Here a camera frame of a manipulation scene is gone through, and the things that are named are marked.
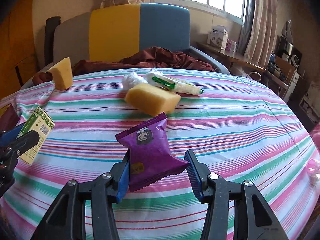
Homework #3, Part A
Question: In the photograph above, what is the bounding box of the small green cream box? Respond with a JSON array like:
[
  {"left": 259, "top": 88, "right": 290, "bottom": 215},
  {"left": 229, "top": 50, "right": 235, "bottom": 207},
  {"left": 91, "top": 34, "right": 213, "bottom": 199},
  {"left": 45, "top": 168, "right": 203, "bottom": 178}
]
[{"left": 17, "top": 106, "right": 55, "bottom": 165}]

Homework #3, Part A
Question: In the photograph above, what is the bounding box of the yellow sponge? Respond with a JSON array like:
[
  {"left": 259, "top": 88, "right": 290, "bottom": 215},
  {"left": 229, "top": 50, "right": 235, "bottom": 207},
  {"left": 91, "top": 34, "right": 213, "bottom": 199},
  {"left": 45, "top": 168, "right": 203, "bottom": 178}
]
[
  {"left": 125, "top": 83, "right": 181, "bottom": 116},
  {"left": 48, "top": 57, "right": 73, "bottom": 90}
]

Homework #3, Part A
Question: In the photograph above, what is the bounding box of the purple snack packet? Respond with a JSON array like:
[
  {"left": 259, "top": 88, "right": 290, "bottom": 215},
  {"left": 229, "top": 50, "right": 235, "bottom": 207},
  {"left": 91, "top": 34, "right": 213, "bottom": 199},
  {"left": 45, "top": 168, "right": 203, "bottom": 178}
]
[{"left": 116, "top": 113, "right": 189, "bottom": 192}]

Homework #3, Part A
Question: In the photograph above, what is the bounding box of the green cracker packet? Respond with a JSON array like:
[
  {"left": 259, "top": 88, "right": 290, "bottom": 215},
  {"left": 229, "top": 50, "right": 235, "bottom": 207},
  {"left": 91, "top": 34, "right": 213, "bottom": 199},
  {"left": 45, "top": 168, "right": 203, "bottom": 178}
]
[{"left": 144, "top": 72, "right": 204, "bottom": 95}]

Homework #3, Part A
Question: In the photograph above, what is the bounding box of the gold tin box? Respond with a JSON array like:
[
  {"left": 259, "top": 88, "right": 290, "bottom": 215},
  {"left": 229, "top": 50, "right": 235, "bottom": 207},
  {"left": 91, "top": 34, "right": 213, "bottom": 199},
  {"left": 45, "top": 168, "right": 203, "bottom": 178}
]
[{"left": 0, "top": 104, "right": 20, "bottom": 131}]

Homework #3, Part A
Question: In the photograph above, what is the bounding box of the wooden wardrobe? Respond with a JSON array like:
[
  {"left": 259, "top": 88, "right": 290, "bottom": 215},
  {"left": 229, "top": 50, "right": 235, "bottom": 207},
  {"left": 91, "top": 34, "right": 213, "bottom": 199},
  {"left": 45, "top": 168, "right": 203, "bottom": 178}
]
[{"left": 1, "top": 0, "right": 39, "bottom": 98}]

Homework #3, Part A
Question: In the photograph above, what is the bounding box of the black rolled mat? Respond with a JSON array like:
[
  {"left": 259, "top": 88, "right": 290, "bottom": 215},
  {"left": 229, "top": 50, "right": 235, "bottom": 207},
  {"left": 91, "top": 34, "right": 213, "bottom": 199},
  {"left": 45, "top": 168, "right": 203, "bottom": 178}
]
[{"left": 44, "top": 16, "right": 61, "bottom": 66}]

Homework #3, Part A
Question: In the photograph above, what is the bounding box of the white plastic bundle left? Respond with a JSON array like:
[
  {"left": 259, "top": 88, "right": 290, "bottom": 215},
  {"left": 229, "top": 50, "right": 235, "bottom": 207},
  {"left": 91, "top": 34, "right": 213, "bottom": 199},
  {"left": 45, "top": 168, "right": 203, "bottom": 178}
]
[{"left": 122, "top": 72, "right": 148, "bottom": 90}]

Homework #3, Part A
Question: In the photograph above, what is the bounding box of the tricolour headboard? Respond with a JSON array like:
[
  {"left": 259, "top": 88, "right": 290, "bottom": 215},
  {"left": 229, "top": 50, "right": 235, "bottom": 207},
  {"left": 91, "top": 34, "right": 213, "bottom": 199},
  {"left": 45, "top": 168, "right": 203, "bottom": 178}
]
[{"left": 53, "top": 3, "right": 190, "bottom": 64}]

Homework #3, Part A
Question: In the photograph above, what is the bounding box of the wooden desk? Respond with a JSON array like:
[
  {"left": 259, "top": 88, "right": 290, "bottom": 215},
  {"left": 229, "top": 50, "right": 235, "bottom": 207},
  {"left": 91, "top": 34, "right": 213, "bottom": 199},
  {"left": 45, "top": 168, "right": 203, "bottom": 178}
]
[{"left": 197, "top": 42, "right": 267, "bottom": 73}]

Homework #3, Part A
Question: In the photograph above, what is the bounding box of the maroon blanket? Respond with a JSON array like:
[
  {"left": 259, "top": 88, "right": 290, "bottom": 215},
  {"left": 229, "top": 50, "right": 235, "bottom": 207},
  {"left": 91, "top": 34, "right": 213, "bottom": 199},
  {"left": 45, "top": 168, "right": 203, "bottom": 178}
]
[{"left": 32, "top": 45, "right": 216, "bottom": 86}]

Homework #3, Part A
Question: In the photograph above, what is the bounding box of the pink curtain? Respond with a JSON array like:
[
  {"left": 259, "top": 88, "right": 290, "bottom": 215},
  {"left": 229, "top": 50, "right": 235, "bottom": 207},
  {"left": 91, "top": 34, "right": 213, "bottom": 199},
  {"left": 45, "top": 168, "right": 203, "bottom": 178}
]
[{"left": 244, "top": 0, "right": 278, "bottom": 67}]

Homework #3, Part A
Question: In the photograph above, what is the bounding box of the white appliance box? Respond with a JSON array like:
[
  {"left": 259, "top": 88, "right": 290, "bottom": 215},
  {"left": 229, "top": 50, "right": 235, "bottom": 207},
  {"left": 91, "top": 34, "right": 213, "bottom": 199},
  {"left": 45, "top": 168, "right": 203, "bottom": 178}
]
[{"left": 207, "top": 25, "right": 228, "bottom": 50}]

